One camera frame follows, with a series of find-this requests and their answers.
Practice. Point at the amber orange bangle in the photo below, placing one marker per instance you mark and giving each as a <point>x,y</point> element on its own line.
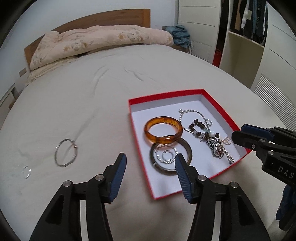
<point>163,130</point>

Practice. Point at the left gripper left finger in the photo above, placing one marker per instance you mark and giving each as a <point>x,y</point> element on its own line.
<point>115,176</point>

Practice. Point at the dark horn bangle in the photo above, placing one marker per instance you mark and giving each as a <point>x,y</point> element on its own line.
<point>162,157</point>

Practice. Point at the hanging dark clothes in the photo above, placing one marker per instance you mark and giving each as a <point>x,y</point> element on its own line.
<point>249,19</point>

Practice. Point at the blue crumpled clothing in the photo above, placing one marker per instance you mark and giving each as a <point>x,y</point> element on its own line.
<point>180,34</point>

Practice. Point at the white wardrobe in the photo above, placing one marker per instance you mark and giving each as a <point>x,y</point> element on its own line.
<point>251,41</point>

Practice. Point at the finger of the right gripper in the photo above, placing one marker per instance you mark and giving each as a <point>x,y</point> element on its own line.
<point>256,130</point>
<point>256,141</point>

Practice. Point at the thin silver bangle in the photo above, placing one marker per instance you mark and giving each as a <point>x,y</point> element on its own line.
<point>60,158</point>

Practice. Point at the wooden headboard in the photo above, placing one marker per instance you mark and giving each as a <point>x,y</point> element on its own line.
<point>139,17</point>

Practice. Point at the red item beside wardrobe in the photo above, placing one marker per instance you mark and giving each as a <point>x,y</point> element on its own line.
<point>217,58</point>

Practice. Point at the wall socket plate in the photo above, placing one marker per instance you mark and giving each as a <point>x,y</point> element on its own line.
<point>22,72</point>

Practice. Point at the white bed sheet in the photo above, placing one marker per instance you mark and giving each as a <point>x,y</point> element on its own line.
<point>87,101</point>

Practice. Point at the red jewelry box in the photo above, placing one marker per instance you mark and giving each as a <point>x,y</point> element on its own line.
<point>186,106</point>

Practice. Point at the beige floral duvet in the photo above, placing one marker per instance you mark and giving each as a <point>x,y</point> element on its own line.
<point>55,46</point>

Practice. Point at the blue gloved right hand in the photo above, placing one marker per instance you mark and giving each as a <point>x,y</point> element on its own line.
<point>286,211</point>

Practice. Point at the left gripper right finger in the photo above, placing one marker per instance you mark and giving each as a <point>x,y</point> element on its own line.
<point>186,178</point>

